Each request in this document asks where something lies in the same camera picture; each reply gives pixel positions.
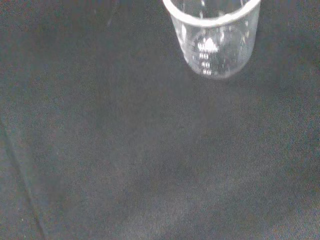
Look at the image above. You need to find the black bench cloth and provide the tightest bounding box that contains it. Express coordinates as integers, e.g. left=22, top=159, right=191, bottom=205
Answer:
left=0, top=0, right=320, bottom=240

